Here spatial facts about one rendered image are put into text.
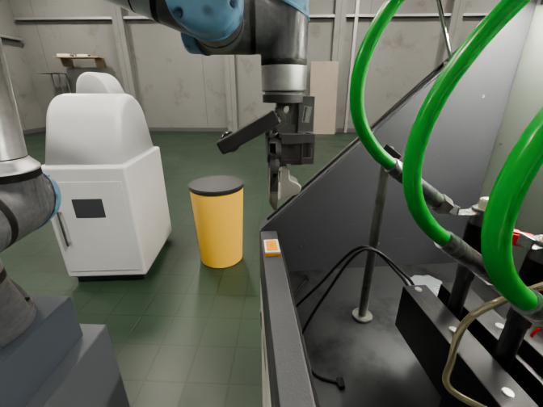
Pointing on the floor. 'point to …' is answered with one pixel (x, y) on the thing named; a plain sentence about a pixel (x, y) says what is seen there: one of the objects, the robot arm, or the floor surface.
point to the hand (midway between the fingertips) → (271, 203)
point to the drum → (218, 219)
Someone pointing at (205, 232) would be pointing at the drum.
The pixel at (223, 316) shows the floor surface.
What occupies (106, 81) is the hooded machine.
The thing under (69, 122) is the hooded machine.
